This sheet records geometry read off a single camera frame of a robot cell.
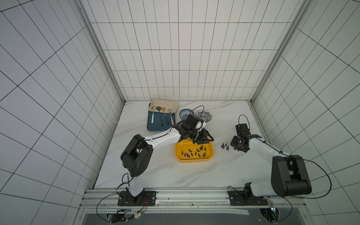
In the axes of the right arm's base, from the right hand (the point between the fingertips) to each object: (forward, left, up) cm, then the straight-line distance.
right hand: (230, 142), depth 92 cm
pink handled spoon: (+26, +45, +1) cm, 52 cm away
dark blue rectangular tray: (+13, +53, -2) cm, 55 cm away
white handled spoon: (+28, +59, +1) cm, 65 cm away
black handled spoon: (+29, +55, 0) cm, 62 cm away
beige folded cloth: (+34, +48, 0) cm, 59 cm away
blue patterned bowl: (+22, +33, +3) cm, 39 cm away
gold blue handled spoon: (+28, +50, 0) cm, 58 cm away
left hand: (-7, +16, +12) cm, 22 cm away
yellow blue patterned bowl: (+23, +17, +1) cm, 28 cm away
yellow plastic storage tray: (-7, +30, -1) cm, 31 cm away
